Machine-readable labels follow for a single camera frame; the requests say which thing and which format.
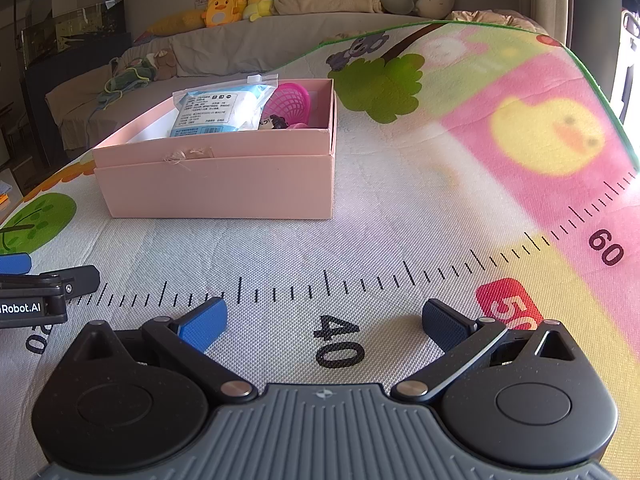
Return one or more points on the brown plush toy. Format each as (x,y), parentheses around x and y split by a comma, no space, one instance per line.
(164,65)

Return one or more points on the bright window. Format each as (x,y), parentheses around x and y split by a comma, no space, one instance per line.
(631,35)

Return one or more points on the glass fish tank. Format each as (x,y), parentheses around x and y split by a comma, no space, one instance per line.
(70,25)

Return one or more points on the green knit cloth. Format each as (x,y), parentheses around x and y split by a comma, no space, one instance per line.
(122,80)

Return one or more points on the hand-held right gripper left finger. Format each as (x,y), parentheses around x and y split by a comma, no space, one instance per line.
(202,325)

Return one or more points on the tan pillow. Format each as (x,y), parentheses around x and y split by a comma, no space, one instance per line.
(490,19)

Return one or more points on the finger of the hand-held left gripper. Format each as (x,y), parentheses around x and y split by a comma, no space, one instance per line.
(80,280)
(15,262)

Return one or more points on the pink plastic toy net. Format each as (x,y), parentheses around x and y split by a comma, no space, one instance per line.
(290,100)

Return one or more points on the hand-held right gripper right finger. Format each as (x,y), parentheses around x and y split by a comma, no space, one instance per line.
(445,322)

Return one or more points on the yellow green plush toy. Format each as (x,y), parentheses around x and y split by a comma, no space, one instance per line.
(257,9)

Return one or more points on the yellow duck plush backpack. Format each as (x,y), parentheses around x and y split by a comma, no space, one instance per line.
(222,7)

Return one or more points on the printed animal play mat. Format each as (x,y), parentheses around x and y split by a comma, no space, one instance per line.
(400,210)

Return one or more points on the grey covered sofa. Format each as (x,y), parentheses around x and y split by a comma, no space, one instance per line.
(225,45)

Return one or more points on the long yellow cushion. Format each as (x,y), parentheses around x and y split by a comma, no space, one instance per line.
(175,21)

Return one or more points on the pink cardboard box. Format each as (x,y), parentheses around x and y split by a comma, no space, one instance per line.
(215,190)

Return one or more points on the blue white plastic pack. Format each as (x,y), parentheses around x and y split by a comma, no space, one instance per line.
(215,110)

